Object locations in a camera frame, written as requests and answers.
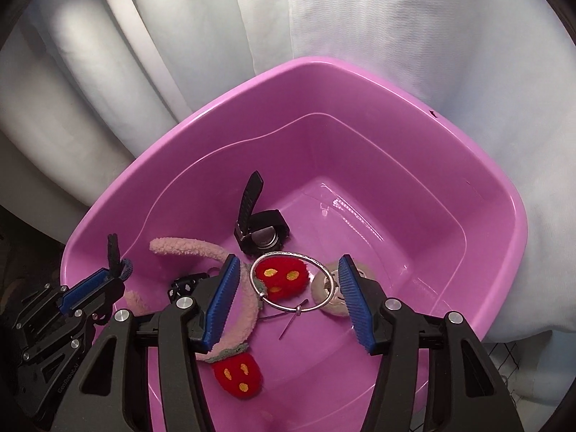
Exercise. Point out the thin metal hairpin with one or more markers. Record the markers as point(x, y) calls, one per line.
point(288, 326)

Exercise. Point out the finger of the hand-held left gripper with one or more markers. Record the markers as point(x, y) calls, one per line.
point(87, 290)

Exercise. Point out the pink plastic basin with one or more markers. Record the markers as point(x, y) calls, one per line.
point(382, 166)

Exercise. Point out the beige round plush clip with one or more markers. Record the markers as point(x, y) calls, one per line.
point(320, 288)

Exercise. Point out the black wristwatch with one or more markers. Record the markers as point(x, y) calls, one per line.
point(270, 236)

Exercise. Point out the silver beaded bangle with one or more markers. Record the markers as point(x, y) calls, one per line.
point(298, 309)

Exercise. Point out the cream curtain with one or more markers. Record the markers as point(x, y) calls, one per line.
point(67, 99)

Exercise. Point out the pink fuzzy strawberry headband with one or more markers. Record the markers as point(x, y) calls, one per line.
point(180, 245)

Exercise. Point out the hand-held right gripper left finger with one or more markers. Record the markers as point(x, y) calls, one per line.
point(220, 306)

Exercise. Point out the white sheer curtain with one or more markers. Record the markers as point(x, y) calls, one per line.
point(450, 54)

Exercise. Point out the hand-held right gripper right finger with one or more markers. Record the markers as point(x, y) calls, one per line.
point(355, 306)

